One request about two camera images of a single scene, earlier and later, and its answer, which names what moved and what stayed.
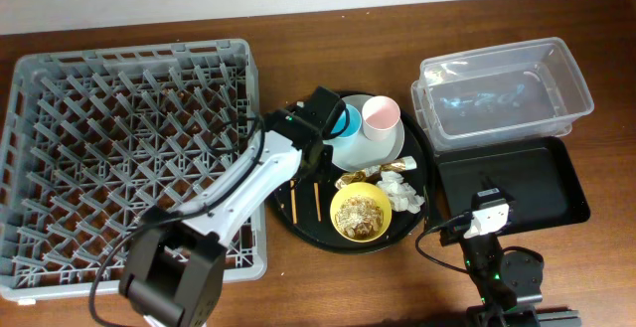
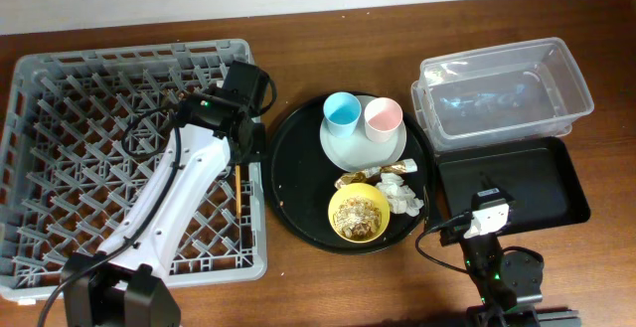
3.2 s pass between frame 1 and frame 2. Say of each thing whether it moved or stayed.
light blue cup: moved
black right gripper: stayed
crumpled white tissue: stayed
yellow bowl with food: stayed
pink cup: stayed
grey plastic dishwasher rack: stayed
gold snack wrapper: stayed
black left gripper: moved
